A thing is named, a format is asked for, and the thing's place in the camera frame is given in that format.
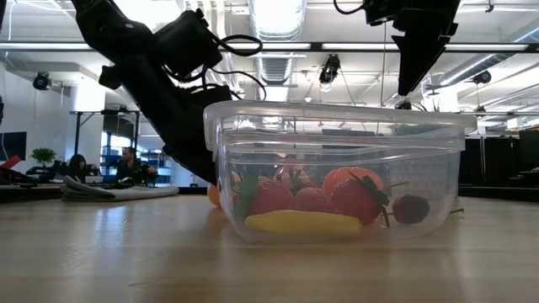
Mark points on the red toy cherry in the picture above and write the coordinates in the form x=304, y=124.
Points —
x=410, y=209

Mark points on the red toy strawberry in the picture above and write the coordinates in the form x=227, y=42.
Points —
x=310, y=199
x=358, y=202
x=269, y=195

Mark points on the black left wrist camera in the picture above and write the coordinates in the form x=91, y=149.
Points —
x=185, y=42

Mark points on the succulent in patterned white pot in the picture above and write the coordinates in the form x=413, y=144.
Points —
x=429, y=181

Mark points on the grey folded cloth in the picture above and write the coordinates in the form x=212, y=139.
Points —
x=122, y=193

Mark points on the black ceiling-mounted camera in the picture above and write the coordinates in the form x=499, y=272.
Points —
x=42, y=81
x=482, y=77

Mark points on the black background workbench frame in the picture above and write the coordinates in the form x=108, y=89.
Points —
x=77, y=134

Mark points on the silver ventilation duct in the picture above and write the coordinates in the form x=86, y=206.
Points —
x=275, y=25

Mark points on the yellow toy banana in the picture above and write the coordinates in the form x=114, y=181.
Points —
x=303, y=223

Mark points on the dark wall monitor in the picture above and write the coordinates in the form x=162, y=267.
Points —
x=12, y=146

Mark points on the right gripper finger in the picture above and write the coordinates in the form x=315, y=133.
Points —
x=417, y=54

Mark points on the person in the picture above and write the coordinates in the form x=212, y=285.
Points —
x=134, y=168
x=78, y=168

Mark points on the orange toy tangerine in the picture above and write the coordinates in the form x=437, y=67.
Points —
x=345, y=177

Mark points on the black overhead camera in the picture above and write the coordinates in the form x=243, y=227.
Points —
x=329, y=67

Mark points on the small green background plant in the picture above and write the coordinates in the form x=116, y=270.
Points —
x=43, y=155

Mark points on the clear plastic tupperware container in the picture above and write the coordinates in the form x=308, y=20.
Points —
x=421, y=227

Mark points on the red background robot part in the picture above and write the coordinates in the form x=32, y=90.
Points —
x=10, y=162

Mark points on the pink orange toy peach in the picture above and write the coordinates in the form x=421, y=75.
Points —
x=213, y=194

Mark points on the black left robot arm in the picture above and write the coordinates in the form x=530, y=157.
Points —
x=113, y=29

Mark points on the black aluminium rig frame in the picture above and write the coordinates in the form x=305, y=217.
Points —
x=316, y=46

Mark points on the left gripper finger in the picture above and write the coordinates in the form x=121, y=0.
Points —
x=198, y=162

